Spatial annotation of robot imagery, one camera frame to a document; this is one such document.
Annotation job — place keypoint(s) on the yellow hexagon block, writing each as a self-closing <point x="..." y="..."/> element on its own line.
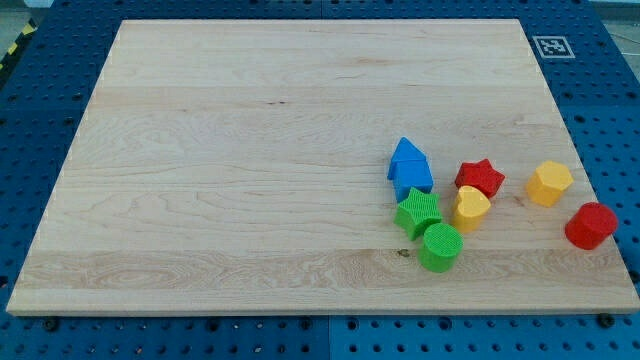
<point x="548" y="183"/>

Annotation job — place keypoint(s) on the green star block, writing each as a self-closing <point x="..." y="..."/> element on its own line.
<point x="417" y="212"/>

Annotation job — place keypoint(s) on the yellow heart block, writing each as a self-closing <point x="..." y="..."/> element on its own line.
<point x="470" y="208"/>

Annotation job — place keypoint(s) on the blue triangle block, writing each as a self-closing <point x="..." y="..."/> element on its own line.
<point x="405" y="151"/>

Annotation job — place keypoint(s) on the white fiducial marker tag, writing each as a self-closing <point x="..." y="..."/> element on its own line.
<point x="553" y="47"/>

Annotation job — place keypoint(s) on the green cylinder block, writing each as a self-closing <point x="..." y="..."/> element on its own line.
<point x="442" y="243"/>

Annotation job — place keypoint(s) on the red star block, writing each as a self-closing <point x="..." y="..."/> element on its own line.
<point x="480" y="175"/>

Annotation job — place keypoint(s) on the light wooden board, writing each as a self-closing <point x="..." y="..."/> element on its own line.
<point x="237" y="167"/>

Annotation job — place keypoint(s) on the yellow black hazard tape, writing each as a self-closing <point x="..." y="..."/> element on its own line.
<point x="18" y="46"/>

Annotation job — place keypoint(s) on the red cylinder block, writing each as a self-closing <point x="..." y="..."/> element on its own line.
<point x="591" y="225"/>

